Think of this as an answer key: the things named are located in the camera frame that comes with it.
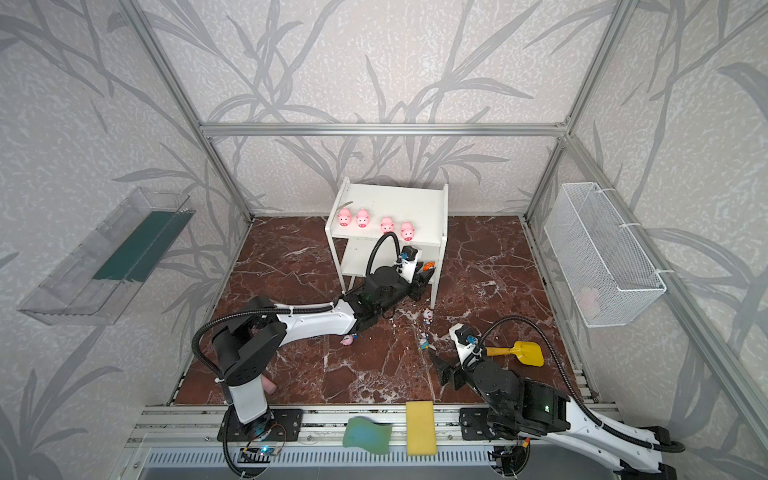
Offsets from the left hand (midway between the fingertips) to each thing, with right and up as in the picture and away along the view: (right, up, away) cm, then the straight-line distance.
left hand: (433, 259), depth 82 cm
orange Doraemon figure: (-1, -2, -1) cm, 2 cm away
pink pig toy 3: (-12, +9, -11) cm, 19 cm away
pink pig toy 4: (-7, +8, -13) cm, 16 cm away
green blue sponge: (-18, -41, -11) cm, 46 cm away
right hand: (+2, -19, -8) cm, 21 cm away
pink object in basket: (+38, -10, -9) cm, 40 cm away
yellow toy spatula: (+28, -27, +3) cm, 39 cm away
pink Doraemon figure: (-25, -24, +4) cm, 35 cm away
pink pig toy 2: (-18, +11, -10) cm, 23 cm away
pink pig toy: (-23, +11, -10) cm, 27 cm away
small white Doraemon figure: (-1, -18, +9) cm, 20 cm away
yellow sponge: (-4, -41, -9) cm, 42 cm away
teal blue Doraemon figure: (-2, -25, +4) cm, 25 cm away
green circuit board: (-44, -47, -10) cm, 65 cm away
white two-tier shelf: (-3, +15, -3) cm, 15 cm away
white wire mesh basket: (+34, -1, -21) cm, 40 cm away
